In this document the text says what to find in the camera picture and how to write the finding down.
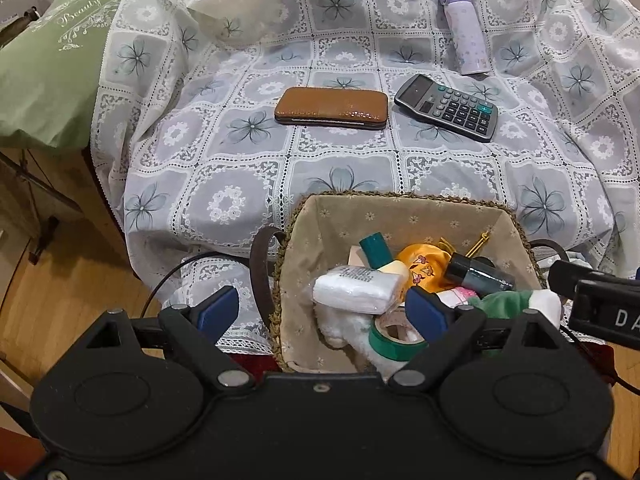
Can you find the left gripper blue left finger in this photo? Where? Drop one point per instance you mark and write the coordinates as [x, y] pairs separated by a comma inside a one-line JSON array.
[[215, 315]]

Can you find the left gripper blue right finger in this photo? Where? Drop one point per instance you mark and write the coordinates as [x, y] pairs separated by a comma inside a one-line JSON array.
[[427, 314]]

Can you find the green electrical tape roll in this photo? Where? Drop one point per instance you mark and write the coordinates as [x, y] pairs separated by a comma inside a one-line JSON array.
[[393, 337]]

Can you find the white tissue packet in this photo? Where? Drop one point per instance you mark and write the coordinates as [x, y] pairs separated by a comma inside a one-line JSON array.
[[357, 289]]

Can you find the black dark cylindrical tube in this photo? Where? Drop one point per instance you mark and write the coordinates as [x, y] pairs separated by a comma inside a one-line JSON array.
[[477, 276]]

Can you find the green white plush toy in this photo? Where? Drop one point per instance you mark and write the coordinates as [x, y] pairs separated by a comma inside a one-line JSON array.
[[508, 304]]

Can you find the woven fabric-lined basket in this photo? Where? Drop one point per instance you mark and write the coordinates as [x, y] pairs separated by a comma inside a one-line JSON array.
[[284, 262]]

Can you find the white fluffy plush toy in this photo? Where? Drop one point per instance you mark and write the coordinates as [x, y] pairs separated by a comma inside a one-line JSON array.
[[349, 331]]

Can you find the silver desk calculator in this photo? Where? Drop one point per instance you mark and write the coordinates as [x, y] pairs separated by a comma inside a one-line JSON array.
[[443, 107]]

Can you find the brown leather wallet case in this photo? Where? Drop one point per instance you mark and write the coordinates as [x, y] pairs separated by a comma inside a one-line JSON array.
[[349, 108]]

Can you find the white floral lace cover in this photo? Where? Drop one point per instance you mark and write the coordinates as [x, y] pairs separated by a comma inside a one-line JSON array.
[[213, 118]]

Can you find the lilac thermos bottle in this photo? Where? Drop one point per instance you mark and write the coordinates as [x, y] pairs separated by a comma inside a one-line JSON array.
[[469, 43]]

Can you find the green embroidered pillow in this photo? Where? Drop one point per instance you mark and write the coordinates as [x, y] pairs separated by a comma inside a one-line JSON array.
[[50, 74]]

